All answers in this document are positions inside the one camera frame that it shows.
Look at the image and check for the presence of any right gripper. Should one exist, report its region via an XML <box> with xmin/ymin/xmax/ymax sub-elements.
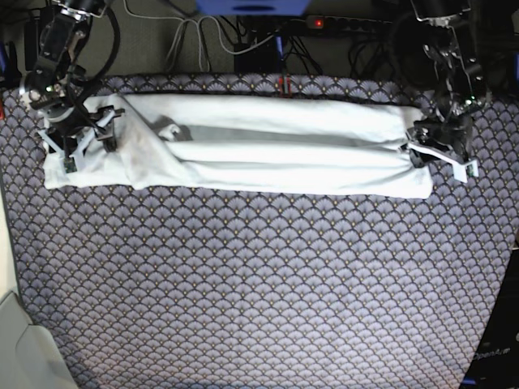
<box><xmin>38</xmin><ymin>105</ymin><xmax>125</xmax><ymax>173</ymax></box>

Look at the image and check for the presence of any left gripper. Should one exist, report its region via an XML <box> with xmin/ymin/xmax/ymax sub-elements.
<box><xmin>401</xmin><ymin>115</ymin><xmax>479</xmax><ymax>182</ymax></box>

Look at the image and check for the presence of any white T-shirt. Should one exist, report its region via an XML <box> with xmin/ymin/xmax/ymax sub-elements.
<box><xmin>43</xmin><ymin>94</ymin><xmax>433</xmax><ymax>199</ymax></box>

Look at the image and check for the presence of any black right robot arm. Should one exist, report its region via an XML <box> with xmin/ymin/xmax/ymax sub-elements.
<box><xmin>19</xmin><ymin>1</ymin><xmax>124</xmax><ymax>173</ymax></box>

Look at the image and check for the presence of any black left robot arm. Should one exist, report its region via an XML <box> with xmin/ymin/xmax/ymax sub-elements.
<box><xmin>405</xmin><ymin>1</ymin><xmax>491</xmax><ymax>183</ymax></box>

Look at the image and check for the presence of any patterned purple table cloth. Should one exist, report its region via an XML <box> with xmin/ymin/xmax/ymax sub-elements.
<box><xmin>1</xmin><ymin>91</ymin><xmax>518</xmax><ymax>388</ymax></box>

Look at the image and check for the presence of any red table clamp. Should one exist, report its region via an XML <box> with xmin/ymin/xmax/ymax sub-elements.
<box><xmin>278</xmin><ymin>75</ymin><xmax>292</xmax><ymax>98</ymax></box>

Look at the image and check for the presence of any blue box overhead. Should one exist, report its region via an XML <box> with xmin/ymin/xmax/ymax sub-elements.
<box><xmin>196</xmin><ymin>0</ymin><xmax>310</xmax><ymax>16</ymax></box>

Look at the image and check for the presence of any black power strip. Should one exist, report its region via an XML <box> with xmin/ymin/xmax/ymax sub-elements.
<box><xmin>305</xmin><ymin>15</ymin><xmax>392</xmax><ymax>32</ymax></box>

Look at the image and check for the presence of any black power adapter box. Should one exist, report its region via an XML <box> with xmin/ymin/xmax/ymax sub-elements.
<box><xmin>234</xmin><ymin>40</ymin><xmax>281</xmax><ymax>74</ymax></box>

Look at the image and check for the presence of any black case with logo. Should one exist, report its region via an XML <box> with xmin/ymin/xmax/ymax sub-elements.
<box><xmin>460</xmin><ymin>250</ymin><xmax>518</xmax><ymax>388</ymax></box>

